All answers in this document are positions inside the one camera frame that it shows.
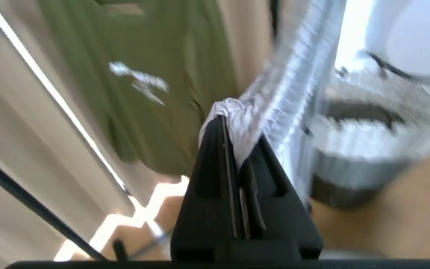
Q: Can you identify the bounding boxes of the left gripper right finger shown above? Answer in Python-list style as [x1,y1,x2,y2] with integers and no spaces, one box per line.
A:
[238,134,324,262]

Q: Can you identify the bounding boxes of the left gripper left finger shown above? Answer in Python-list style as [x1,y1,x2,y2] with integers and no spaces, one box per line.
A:
[169,114,245,262]

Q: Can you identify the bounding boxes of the pale grey shorts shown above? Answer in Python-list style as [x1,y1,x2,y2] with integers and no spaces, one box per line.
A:
[199,0,349,206]

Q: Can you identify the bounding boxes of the white laundry basket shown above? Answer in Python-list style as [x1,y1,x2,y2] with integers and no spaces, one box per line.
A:
[304,50,430,210]

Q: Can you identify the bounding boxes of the black clothes rack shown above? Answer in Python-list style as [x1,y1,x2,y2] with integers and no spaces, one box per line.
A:
[0,0,281,262]

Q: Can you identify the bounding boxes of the green long-sleeved shirt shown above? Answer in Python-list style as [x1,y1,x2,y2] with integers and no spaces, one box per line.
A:
[37,0,240,176]

